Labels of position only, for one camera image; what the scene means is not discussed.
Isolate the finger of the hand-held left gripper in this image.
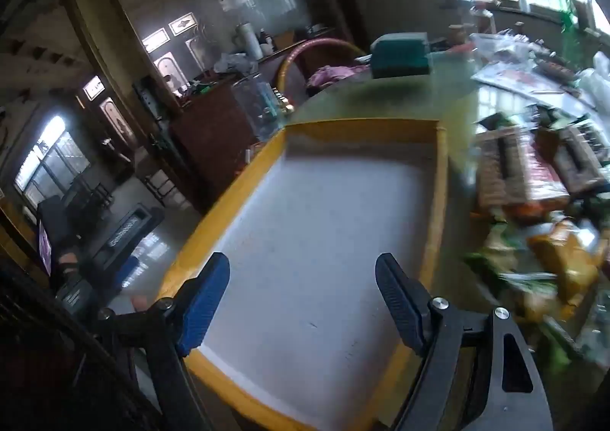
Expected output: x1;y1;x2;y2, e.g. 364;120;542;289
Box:
112;256;140;290

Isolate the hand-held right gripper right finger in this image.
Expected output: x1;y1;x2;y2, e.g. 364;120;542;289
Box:
375;253;554;431

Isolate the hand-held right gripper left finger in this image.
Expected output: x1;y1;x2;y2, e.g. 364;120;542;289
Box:
98;251;231;431

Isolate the yellow cardboard box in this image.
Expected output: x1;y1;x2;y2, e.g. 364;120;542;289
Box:
159;119;449;431

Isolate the blue-edged cracker packet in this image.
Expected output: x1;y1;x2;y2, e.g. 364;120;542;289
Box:
477;119;570;218

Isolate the green snack packet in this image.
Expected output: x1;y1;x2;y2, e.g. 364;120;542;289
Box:
464;221;558;298

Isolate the brown wooden cabinet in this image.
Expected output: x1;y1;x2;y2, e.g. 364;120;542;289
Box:
169;92;268;213

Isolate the gold foil snack packet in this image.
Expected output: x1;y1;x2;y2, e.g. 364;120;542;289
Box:
528;216;607;305

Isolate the clear plastic tub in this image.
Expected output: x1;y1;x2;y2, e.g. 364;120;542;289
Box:
229;75;287;137

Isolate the white paper roll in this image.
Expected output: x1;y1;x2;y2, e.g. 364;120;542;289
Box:
236;21;261;61

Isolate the pink cloth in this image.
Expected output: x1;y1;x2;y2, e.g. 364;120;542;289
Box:
306;64;371;87

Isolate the teal tissue box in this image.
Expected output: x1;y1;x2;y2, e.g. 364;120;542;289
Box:
369;32;431;79

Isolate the printed paper leaflet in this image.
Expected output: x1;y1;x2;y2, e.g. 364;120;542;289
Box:
471;63;578;96

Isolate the white plastic bag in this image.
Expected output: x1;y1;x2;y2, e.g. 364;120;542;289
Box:
576;51;610;104

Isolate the yellow red hose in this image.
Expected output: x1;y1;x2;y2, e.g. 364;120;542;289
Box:
278;38;369;104

